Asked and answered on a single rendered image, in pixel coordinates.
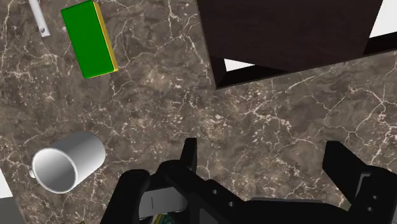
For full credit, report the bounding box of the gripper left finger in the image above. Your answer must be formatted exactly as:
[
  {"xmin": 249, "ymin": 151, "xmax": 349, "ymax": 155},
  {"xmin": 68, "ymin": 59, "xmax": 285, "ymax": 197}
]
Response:
[{"xmin": 101, "ymin": 137, "xmax": 249, "ymax": 224}]

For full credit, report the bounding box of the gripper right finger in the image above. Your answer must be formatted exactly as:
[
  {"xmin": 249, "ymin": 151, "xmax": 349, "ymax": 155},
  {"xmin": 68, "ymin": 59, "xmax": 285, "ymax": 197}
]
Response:
[{"xmin": 322, "ymin": 140, "xmax": 397, "ymax": 224}]

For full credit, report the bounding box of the grey cup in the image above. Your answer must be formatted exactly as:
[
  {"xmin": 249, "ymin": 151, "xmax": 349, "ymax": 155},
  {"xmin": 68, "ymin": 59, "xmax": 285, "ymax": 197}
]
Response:
[{"xmin": 29, "ymin": 130, "xmax": 107, "ymax": 195}]

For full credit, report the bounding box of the green box with yellow side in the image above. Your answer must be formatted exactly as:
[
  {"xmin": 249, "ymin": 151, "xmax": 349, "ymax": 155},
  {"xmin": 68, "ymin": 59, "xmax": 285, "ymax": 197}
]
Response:
[{"xmin": 60, "ymin": 0, "xmax": 120, "ymax": 80}]

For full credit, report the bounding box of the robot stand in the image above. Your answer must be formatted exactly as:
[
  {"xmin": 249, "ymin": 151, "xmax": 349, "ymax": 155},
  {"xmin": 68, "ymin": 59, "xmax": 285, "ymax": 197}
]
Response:
[{"xmin": 197, "ymin": 0, "xmax": 397, "ymax": 91}]

